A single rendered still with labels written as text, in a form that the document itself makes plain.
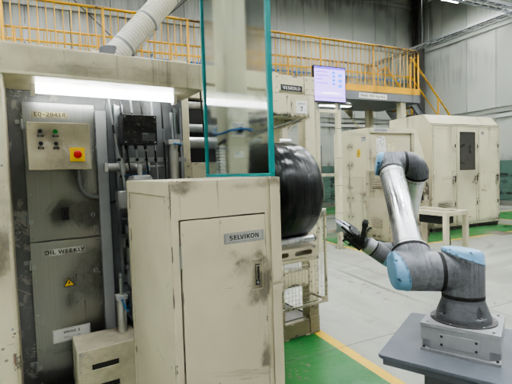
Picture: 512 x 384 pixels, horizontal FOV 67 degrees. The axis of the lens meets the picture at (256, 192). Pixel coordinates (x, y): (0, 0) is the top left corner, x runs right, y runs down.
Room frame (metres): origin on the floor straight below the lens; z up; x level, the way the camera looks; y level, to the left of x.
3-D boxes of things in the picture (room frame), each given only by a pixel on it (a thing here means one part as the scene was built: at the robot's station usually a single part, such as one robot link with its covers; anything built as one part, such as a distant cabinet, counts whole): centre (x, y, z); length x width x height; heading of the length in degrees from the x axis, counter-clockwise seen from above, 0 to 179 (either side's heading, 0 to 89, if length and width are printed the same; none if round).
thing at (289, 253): (2.11, -0.17, 0.84); 0.36 x 0.09 x 0.06; 121
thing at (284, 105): (2.55, -0.05, 1.71); 0.61 x 0.25 x 0.15; 121
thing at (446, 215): (4.39, -2.02, 0.40); 0.60 x 0.35 x 0.80; 25
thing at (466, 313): (1.46, -0.78, 0.75); 0.19 x 0.19 x 0.10
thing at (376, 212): (6.62, -2.42, 0.62); 0.91 x 0.58 x 1.25; 115
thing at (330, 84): (6.10, -1.19, 2.60); 0.60 x 0.05 x 0.55; 115
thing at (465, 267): (1.47, -0.77, 0.89); 0.17 x 0.15 x 0.18; 83
